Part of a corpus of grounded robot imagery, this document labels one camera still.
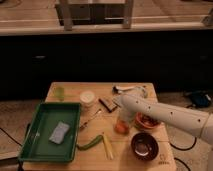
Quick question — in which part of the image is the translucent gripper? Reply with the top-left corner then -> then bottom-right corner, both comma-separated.
114,108 -> 135,132

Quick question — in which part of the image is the orange apple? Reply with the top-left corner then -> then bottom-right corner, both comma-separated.
117,121 -> 129,134

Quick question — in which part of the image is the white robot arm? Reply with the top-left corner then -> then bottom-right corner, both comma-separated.
114,93 -> 213,146

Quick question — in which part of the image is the white paper cup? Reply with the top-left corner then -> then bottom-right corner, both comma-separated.
80,91 -> 95,107

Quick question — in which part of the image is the green translucent cup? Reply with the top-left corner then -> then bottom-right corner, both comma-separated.
54,87 -> 65,101

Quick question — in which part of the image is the dark rectangular block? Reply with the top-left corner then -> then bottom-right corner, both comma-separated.
99,97 -> 117,113

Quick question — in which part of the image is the metal spoon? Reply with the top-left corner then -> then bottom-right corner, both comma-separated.
79,109 -> 102,131

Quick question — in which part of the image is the yellow stick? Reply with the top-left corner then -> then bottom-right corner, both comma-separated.
103,133 -> 114,160

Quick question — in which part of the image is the orange bowl with food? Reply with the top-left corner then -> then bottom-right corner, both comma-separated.
134,113 -> 160,130

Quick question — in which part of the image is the dark brown bowl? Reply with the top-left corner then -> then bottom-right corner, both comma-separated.
131,132 -> 159,161

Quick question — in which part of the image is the blue sponge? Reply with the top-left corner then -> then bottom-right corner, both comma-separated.
49,122 -> 70,144

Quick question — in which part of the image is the green plastic tray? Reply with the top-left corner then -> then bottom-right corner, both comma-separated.
18,102 -> 81,162

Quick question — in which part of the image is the wooden stool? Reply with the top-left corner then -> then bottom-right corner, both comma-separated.
54,0 -> 134,31

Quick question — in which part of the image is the black cable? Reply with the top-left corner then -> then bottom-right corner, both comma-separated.
168,131 -> 198,152

